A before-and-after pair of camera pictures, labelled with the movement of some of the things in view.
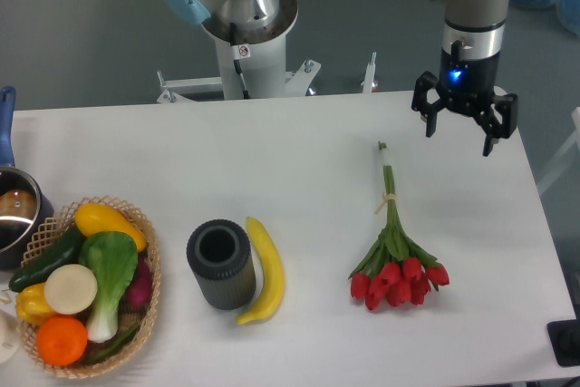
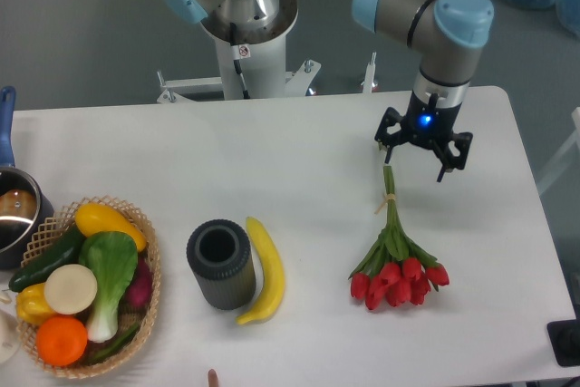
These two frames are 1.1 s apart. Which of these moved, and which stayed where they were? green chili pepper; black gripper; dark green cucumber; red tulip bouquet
Moved: black gripper
Stayed: dark green cucumber; green chili pepper; red tulip bouquet
